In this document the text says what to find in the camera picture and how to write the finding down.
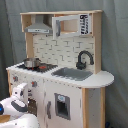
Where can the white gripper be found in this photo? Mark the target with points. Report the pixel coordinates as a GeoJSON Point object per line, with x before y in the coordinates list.
{"type": "Point", "coordinates": [20, 96]}

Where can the white oven door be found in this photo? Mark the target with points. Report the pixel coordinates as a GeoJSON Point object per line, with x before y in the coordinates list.
{"type": "Point", "coordinates": [34, 102]}

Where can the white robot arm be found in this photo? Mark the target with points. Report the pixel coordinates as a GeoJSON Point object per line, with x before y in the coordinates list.
{"type": "Point", "coordinates": [19, 118]}

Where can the wooden toy kitchen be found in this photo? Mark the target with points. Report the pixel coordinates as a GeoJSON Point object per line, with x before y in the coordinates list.
{"type": "Point", "coordinates": [87, 97]}

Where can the red left stove knob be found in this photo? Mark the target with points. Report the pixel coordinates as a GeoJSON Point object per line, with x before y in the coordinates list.
{"type": "Point", "coordinates": [15, 78]}

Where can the red stove knob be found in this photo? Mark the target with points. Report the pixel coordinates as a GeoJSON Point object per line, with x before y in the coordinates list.
{"type": "Point", "coordinates": [15, 78]}
{"type": "Point", "coordinates": [34, 84]}

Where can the red right stove knob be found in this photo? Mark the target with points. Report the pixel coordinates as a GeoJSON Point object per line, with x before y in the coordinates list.
{"type": "Point", "coordinates": [34, 84]}

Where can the silver toy pot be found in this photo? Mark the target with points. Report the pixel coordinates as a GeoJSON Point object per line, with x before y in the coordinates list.
{"type": "Point", "coordinates": [31, 62]}

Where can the black toy stovetop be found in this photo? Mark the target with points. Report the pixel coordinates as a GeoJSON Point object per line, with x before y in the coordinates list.
{"type": "Point", "coordinates": [43, 67]}

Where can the grey toy sink basin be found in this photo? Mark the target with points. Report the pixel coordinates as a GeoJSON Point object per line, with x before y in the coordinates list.
{"type": "Point", "coordinates": [73, 74]}

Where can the grey range hood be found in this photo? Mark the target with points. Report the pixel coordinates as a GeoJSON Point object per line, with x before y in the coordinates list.
{"type": "Point", "coordinates": [40, 25]}

